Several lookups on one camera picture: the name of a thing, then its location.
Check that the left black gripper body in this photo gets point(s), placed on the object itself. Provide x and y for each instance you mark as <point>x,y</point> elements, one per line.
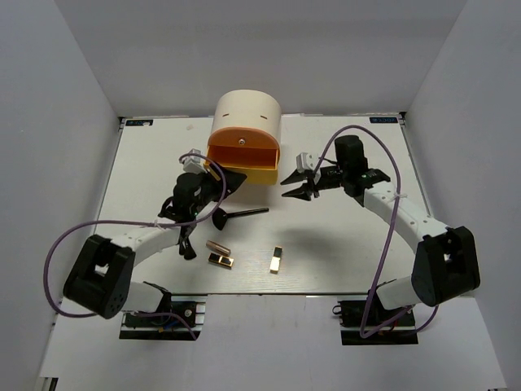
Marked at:
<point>211,191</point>

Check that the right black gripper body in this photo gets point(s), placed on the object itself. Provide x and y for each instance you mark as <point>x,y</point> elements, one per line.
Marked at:
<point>333,177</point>

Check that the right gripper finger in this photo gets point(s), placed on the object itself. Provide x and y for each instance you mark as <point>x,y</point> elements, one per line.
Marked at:
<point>304,192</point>
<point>297,176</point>

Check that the black fan brush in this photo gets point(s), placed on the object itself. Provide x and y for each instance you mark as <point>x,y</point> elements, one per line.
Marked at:
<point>220,217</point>

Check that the round beige orange organizer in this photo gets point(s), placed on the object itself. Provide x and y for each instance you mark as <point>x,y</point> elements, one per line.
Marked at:
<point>245,135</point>

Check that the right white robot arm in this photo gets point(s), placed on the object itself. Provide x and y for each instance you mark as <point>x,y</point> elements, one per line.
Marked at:
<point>445,258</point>

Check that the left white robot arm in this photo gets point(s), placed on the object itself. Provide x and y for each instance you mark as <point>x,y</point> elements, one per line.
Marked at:
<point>100,279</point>

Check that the rose gold lipstick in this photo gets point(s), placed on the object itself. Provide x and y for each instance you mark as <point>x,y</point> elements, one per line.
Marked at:
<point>218,248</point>

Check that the gold black lipstick upright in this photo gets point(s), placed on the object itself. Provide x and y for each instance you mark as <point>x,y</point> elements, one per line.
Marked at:
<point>276,260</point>

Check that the black gold lipstick case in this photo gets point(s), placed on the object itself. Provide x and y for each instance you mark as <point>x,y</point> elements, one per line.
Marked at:
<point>220,260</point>

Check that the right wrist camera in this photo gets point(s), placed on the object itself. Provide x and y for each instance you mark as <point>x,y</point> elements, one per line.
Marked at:
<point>306,162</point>

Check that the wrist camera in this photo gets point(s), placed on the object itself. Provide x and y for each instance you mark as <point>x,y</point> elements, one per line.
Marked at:
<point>192,163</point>
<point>306,162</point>

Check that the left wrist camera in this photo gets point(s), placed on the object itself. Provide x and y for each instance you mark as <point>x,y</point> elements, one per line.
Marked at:
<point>192,163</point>

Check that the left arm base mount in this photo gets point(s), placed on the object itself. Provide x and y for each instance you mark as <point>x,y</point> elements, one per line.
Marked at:
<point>181,318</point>

